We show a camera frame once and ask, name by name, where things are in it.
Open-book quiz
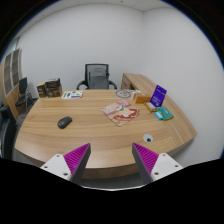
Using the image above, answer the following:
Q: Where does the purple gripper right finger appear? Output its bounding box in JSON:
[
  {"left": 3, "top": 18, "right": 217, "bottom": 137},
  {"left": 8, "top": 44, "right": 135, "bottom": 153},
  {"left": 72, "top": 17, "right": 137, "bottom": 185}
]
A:
[{"left": 132, "top": 143, "right": 182, "bottom": 184}]

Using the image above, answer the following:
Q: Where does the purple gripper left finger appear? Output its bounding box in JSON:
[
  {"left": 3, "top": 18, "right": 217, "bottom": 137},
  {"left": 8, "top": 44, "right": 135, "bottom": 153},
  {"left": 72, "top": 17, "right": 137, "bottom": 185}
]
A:
[{"left": 41, "top": 143, "right": 91, "bottom": 183}]

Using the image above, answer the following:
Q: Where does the black computer mouse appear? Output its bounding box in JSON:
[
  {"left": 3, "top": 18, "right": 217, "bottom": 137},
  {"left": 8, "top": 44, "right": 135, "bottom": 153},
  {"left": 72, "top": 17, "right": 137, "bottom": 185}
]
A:
[{"left": 57, "top": 116, "right": 72, "bottom": 129}]

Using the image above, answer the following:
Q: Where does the blue small pack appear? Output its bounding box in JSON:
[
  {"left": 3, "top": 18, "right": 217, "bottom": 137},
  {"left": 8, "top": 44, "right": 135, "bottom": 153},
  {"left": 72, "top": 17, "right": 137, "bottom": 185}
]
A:
[{"left": 154, "top": 112, "right": 163, "bottom": 120}]

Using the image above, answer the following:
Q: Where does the green tissue pack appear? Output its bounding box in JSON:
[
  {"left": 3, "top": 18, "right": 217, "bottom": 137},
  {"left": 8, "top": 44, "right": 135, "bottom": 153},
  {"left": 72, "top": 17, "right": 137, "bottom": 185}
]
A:
[{"left": 157, "top": 107, "right": 174, "bottom": 120}]

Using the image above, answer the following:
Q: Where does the yellow snack pack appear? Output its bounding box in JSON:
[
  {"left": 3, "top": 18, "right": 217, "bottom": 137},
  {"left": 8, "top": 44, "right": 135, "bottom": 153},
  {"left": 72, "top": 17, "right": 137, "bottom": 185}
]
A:
[{"left": 144, "top": 102, "right": 156, "bottom": 112}]

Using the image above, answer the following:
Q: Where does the orange cardboard box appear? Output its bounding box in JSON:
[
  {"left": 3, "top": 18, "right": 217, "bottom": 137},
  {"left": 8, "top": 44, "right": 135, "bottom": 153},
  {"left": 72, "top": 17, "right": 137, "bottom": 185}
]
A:
[{"left": 134, "top": 93, "right": 151, "bottom": 104}]

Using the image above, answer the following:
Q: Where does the white green leaflet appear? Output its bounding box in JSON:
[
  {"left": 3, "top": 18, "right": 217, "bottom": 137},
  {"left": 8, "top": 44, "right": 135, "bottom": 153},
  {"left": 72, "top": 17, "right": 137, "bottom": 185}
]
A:
[{"left": 62, "top": 90, "right": 83, "bottom": 99}]

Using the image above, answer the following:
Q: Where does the purple standing card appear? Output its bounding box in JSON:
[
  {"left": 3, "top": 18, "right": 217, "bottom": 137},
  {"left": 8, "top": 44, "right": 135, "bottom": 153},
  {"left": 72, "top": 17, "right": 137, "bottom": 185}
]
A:
[{"left": 150, "top": 85, "right": 167, "bottom": 107}]

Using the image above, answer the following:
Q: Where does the round grey coaster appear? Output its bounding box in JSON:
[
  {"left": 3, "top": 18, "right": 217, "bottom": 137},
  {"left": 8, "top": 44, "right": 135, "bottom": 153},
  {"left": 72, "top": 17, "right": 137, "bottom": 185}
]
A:
[{"left": 115, "top": 90, "right": 131, "bottom": 99}]

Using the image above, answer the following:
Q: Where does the black side chair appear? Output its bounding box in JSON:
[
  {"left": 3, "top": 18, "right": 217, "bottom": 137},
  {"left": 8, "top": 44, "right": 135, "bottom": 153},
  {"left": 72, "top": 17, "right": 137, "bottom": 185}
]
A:
[{"left": 15, "top": 78, "right": 34, "bottom": 108}]

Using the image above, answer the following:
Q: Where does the brown box stack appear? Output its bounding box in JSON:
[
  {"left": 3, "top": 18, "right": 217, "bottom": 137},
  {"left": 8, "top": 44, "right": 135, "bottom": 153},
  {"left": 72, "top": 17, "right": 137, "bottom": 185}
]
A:
[{"left": 37, "top": 78, "right": 62, "bottom": 98}]

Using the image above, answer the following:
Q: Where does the wooden side cabinet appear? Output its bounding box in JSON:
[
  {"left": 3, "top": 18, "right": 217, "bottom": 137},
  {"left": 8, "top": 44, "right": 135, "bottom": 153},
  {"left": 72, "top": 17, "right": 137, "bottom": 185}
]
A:
[{"left": 121, "top": 73, "right": 156, "bottom": 95}]

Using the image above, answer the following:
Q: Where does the black mesh office chair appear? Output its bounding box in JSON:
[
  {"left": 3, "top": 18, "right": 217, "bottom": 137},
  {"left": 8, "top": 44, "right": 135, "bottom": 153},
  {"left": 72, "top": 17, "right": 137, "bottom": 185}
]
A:
[{"left": 76, "top": 63, "right": 117, "bottom": 90}]

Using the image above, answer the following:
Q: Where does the wooden bookshelf cabinet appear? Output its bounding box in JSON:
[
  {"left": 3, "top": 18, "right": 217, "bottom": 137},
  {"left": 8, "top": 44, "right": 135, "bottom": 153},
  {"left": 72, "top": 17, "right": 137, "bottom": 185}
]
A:
[{"left": 0, "top": 49, "right": 22, "bottom": 119}]

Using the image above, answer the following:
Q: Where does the desk cable grommet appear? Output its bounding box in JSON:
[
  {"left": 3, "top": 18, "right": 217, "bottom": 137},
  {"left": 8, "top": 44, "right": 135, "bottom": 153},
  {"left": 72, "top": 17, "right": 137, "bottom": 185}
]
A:
[{"left": 143, "top": 134, "right": 153, "bottom": 143}]

